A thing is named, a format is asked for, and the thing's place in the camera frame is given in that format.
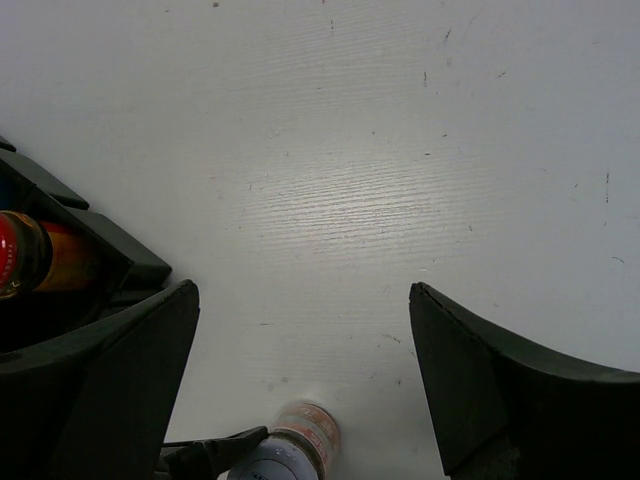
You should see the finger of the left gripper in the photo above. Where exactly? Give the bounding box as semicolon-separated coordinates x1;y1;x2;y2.
154;426;269;480

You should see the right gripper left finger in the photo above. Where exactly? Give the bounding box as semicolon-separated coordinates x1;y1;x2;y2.
1;280;200;479

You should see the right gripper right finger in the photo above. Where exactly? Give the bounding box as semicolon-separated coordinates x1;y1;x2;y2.
409;283;639;479

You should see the small silver-lid spice jar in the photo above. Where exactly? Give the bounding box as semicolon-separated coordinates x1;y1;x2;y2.
227;400;341;480

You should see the red-lid dark sauce jar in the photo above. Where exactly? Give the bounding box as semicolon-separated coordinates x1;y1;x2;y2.
1;210;103;299

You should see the black three-compartment tray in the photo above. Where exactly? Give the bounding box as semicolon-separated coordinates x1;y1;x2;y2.
1;140;171;352

